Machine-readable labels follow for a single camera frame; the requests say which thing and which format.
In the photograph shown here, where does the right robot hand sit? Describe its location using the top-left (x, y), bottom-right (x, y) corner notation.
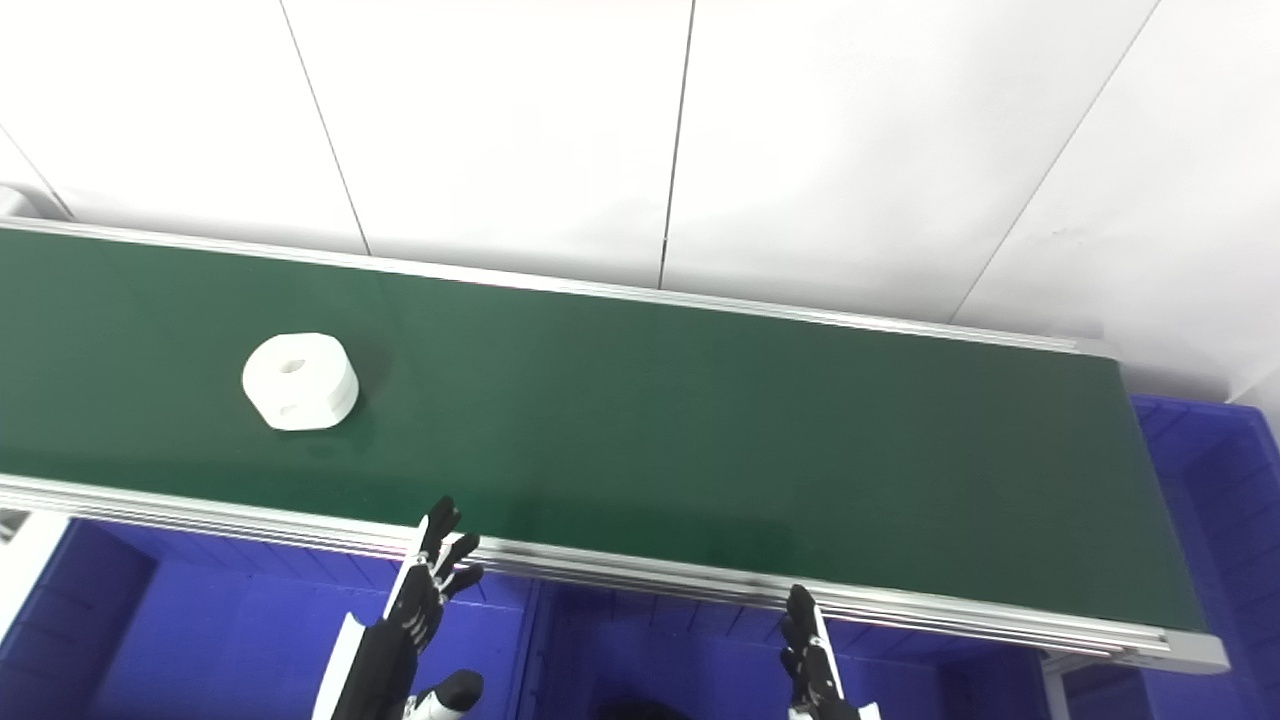
top-left (780, 585), bottom-right (881, 720)

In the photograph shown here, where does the green conveyor belt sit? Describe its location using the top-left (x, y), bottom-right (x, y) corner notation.
top-left (0, 226), bottom-right (1208, 635)
top-left (0, 215), bottom-right (1231, 674)

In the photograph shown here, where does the white round plastic part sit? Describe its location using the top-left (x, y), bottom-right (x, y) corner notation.
top-left (241, 332), bottom-right (360, 432)

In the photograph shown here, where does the black flanged part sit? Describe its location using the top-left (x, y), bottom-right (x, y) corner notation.
top-left (598, 699), bottom-right (693, 720)

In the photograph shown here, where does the blue plastic bin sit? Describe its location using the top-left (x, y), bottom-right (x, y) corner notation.
top-left (1060, 394), bottom-right (1280, 720)
top-left (0, 518), bottom-right (541, 720)
top-left (520, 580), bottom-right (1053, 720)

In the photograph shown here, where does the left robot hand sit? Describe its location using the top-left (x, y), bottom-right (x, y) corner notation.
top-left (312, 497), bottom-right (487, 720)

